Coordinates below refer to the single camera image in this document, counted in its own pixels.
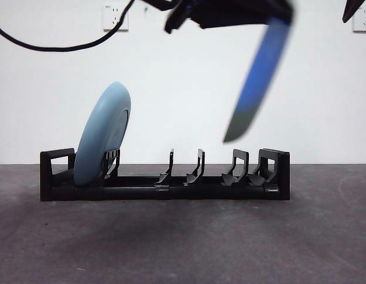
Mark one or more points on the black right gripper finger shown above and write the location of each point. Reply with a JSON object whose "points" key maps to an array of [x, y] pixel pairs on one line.
{"points": [[352, 7]]}

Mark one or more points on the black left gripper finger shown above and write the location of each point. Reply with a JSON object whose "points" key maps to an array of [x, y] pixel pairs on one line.
{"points": [[259, 74]]}

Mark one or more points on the pale blue plate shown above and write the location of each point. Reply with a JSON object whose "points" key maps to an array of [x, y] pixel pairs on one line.
{"points": [[100, 133]]}

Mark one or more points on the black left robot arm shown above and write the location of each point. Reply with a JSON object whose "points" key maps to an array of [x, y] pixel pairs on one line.
{"points": [[236, 14]]}

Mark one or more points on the black plate rack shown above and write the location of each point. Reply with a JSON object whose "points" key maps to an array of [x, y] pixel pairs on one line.
{"points": [[200, 192]]}

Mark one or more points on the white wall socket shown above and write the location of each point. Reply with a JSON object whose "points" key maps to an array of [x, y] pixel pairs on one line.
{"points": [[108, 14], [364, 25]]}

